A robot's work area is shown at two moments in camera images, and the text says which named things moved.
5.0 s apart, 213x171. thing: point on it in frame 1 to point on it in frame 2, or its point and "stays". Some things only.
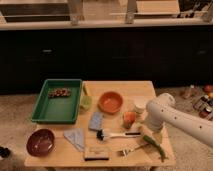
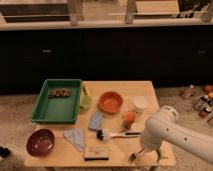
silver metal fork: x=127 y=150 to x=132 y=156
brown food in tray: x=54 y=92 stays
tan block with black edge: x=97 y=153 stays
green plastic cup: x=86 y=102 stays
